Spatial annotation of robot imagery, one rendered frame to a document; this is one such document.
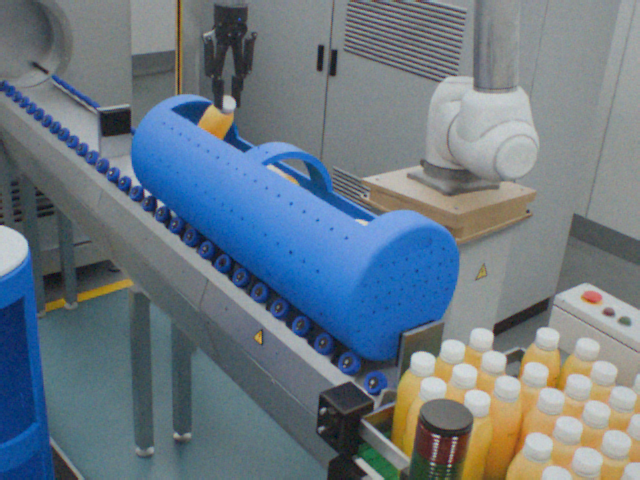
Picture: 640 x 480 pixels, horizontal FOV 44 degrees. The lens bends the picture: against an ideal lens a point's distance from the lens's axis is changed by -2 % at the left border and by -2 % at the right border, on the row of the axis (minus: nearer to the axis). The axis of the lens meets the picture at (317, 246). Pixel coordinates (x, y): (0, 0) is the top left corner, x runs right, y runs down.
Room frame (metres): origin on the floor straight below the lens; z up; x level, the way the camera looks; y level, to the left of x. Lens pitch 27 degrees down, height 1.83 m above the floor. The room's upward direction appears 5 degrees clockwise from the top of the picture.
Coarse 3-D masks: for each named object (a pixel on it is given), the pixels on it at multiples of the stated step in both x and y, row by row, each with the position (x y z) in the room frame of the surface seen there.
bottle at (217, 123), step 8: (208, 112) 1.81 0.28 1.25; (216, 112) 1.80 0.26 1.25; (232, 112) 1.81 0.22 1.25; (208, 120) 1.80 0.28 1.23; (216, 120) 1.80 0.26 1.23; (224, 120) 1.80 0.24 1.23; (232, 120) 1.82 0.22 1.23; (200, 128) 1.83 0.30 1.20; (208, 128) 1.81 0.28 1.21; (216, 128) 1.80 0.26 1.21; (224, 128) 1.81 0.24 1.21; (216, 136) 1.82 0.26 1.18
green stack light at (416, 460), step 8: (416, 456) 0.73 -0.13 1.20; (416, 464) 0.72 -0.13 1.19; (424, 464) 0.72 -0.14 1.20; (432, 464) 0.71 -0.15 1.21; (440, 464) 0.71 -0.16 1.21; (448, 464) 0.71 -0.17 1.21; (456, 464) 0.71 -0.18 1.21; (464, 464) 0.73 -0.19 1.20; (416, 472) 0.72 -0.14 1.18; (424, 472) 0.71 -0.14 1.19; (432, 472) 0.71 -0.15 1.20; (440, 472) 0.71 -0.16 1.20; (448, 472) 0.71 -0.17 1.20; (456, 472) 0.71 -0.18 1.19
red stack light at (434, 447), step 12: (420, 432) 0.73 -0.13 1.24; (432, 432) 0.72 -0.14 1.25; (468, 432) 0.72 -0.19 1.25; (420, 444) 0.72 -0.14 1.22; (432, 444) 0.71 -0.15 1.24; (444, 444) 0.71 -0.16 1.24; (456, 444) 0.71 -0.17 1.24; (468, 444) 0.73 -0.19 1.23; (432, 456) 0.71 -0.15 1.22; (444, 456) 0.71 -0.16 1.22; (456, 456) 0.71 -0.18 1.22
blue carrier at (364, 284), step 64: (192, 128) 1.78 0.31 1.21; (192, 192) 1.64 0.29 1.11; (256, 192) 1.50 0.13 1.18; (320, 192) 1.73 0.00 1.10; (256, 256) 1.44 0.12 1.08; (320, 256) 1.30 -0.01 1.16; (384, 256) 1.26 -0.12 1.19; (448, 256) 1.36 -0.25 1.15; (320, 320) 1.29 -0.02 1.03; (384, 320) 1.27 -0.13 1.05
